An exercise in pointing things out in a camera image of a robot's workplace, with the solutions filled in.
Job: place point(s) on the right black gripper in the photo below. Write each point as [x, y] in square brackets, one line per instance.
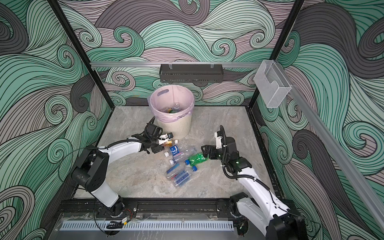
[213, 149]

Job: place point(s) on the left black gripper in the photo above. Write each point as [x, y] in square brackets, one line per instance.
[158, 148]

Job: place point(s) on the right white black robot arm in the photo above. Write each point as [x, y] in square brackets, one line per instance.
[273, 218]

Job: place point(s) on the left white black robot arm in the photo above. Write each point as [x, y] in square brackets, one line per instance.
[90, 168]

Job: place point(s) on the cream ribbed waste bin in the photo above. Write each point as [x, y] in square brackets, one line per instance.
[179, 129]

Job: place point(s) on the pink plastic bin liner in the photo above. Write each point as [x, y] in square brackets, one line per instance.
[164, 98]

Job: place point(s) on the red yellow label bottle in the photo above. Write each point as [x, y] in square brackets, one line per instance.
[170, 143]

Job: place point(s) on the blue label bottle white cap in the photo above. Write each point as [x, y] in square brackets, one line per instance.
[175, 150]

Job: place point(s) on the clear Ganten bottle white cap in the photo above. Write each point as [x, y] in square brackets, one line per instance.
[189, 151]

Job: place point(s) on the sky label clear bottle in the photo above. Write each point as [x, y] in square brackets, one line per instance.
[183, 176]

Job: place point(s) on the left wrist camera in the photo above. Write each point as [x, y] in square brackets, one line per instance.
[164, 137]

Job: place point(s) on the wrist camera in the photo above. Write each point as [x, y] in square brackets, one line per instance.
[218, 138]
[164, 137]

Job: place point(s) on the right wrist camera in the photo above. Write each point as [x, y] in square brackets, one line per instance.
[218, 138]

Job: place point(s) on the black wall shelf tray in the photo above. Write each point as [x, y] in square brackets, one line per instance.
[191, 73]

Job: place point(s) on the clear acrylic wall holder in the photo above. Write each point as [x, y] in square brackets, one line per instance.
[272, 83]

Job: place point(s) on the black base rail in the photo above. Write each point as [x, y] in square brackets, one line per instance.
[134, 207]

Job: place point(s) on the aluminium rail back wall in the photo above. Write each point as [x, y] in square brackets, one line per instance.
[133, 64]

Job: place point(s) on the aluminium rail wall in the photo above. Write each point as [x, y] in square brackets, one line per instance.
[133, 64]
[308, 105]

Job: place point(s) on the aluminium rail right wall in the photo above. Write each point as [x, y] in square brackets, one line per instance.
[308, 105]

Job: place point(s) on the white slotted cable duct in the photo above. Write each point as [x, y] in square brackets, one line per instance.
[151, 226]

